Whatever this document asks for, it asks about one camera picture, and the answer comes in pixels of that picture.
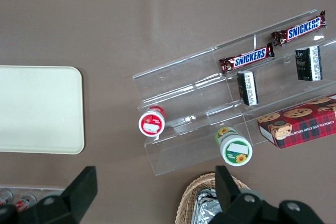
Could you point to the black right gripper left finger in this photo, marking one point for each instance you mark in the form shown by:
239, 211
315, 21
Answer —
81, 190

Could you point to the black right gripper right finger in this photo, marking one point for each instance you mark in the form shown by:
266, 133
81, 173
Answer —
225, 190

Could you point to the green lid yoghurt cup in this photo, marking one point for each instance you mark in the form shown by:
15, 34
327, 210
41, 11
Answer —
236, 150

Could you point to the red tartan cookie box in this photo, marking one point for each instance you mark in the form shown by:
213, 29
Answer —
302, 124

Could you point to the Snickers chocolate bar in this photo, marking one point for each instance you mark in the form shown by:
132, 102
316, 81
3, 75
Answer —
248, 57
299, 31

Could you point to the clear acrylic tiered stand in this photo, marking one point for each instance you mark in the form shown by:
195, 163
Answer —
183, 87

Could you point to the small black snack box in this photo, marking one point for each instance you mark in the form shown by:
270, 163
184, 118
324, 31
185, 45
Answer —
248, 89
308, 62

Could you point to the red lid yoghurt cup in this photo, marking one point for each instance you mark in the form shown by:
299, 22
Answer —
151, 123

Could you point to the cream plastic tray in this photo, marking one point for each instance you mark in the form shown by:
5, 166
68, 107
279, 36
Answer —
39, 108

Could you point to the aluminium foil container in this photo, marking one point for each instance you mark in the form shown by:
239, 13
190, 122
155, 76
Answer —
206, 205

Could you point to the light wicker basket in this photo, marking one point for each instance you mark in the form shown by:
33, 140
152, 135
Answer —
191, 192

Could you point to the clear acrylic bottle rack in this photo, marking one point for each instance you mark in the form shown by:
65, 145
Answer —
47, 191

